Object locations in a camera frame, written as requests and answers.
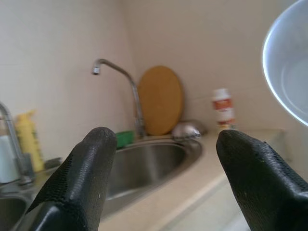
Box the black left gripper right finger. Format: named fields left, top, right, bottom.
left=215, top=129, right=308, bottom=231

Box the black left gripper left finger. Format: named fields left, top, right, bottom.
left=26, top=127, right=118, bottom=231

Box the plain white bowl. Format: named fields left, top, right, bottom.
left=262, top=0, right=308, bottom=128

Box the beige kitchen cabinet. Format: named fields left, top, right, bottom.
left=96, top=128, right=293, bottom=231

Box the grey scouring pad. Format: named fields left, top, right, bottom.
left=44, top=157, right=64, bottom=170

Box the green sponge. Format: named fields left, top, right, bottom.
left=115, top=130, right=135, bottom=148

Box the yellow dish soap bottle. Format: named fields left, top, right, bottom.
left=15, top=110, right=46, bottom=173

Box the round stainless sink basin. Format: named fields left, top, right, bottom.
left=104, top=137, right=205, bottom=215

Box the white bottle red label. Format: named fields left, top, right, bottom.
left=211, top=88, right=236, bottom=132

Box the curved metal faucet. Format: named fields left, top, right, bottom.
left=0, top=101, right=37, bottom=186

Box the tall metal faucet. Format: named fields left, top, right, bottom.
left=91, top=58, right=146, bottom=139

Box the round wooden cutting board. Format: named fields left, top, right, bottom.
left=137, top=65, right=184, bottom=136

